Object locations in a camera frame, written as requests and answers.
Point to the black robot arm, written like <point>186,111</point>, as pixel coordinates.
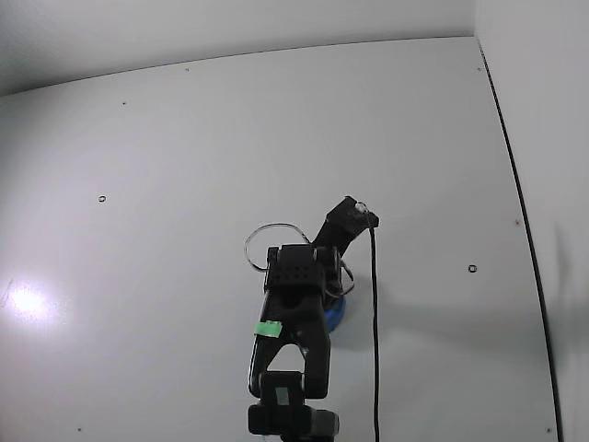
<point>299,331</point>

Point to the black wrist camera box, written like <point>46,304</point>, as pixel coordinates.
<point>345,225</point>

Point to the green tape strip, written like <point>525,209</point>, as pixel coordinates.
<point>268,329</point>

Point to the blue tape roll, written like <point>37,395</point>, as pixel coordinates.
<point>336,317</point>

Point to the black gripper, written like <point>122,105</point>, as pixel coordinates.
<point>336,308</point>

